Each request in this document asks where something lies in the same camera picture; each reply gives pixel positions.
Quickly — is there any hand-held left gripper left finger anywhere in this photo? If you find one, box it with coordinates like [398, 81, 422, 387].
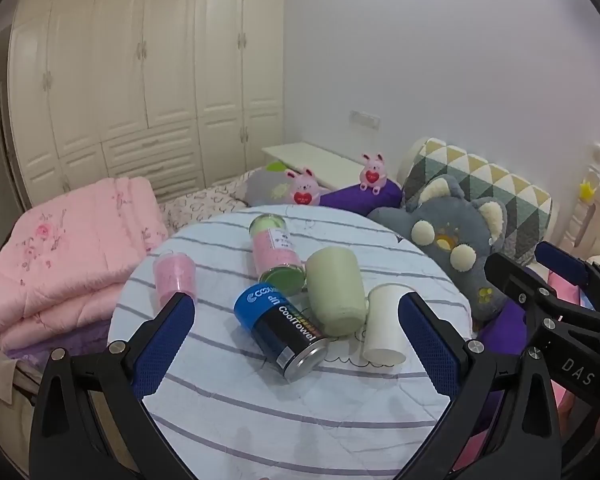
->
[28, 291, 201, 480]

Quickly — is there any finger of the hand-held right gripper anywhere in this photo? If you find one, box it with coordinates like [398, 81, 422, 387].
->
[484, 252, 600, 335]
[535, 240, 600, 312]

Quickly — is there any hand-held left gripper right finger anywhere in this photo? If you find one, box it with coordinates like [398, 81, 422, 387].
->
[394, 292, 564, 480]

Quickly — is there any pale green cup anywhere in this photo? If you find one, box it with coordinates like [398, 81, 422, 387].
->
[305, 247, 368, 337]

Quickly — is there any white paper cup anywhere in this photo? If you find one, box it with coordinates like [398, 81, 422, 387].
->
[362, 283, 417, 364]

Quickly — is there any pink plastic cup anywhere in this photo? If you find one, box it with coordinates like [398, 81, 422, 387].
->
[153, 252, 199, 311]

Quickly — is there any purple cushion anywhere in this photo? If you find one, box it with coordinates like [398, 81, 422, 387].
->
[475, 303, 529, 357]

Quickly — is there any grey koala plush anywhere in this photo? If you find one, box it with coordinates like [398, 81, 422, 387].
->
[367, 174, 512, 323]

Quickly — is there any striped round table cloth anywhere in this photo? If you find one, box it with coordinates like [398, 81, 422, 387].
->
[107, 204, 477, 480]

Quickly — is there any purple bed sheet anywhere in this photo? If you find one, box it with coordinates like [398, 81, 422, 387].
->
[4, 318, 113, 362]

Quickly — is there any triangle pattern cushion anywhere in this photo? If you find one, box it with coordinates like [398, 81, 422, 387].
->
[399, 137, 554, 267]

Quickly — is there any blue and black can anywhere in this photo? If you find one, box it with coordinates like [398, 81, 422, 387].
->
[233, 286, 330, 384]

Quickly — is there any folded pink quilt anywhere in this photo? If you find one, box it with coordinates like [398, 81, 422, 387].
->
[0, 176, 170, 352]

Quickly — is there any heart print bed sheet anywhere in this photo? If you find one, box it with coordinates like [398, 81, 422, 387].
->
[159, 169, 262, 237]

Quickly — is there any beige garment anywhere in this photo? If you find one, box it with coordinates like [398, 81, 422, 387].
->
[0, 334, 47, 480]

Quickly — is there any pink bunny plush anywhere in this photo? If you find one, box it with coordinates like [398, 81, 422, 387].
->
[284, 167, 321, 207]
[358, 152, 389, 195]

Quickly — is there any purple pillow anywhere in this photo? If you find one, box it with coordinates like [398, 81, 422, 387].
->
[319, 179, 404, 210]

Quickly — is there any grey pillow with green leaf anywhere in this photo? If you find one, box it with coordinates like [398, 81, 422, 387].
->
[244, 161, 332, 207]

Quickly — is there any white bedside table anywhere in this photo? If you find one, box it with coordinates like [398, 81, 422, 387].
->
[261, 141, 367, 192]

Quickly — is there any cream wardrobe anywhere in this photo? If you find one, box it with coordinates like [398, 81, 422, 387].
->
[7, 0, 286, 207]

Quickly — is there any white wall socket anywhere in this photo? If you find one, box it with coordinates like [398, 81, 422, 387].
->
[348, 108, 381, 129]

